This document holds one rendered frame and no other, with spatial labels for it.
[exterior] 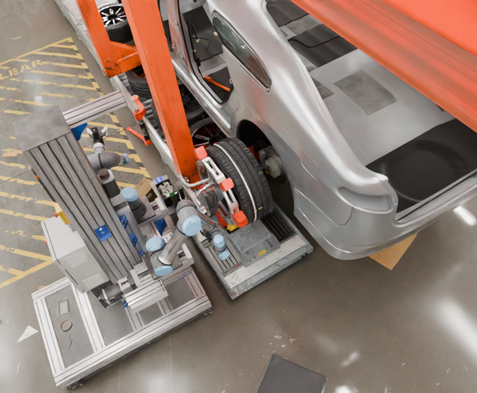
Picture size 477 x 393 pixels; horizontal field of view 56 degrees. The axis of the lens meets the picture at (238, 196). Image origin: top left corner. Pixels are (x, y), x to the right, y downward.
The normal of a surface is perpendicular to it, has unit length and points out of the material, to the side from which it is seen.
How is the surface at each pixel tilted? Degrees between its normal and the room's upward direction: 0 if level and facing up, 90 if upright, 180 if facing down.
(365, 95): 2
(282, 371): 0
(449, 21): 90
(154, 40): 90
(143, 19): 90
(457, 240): 0
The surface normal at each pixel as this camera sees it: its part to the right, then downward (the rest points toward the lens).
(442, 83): -0.10, -0.60
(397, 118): 0.10, -0.32
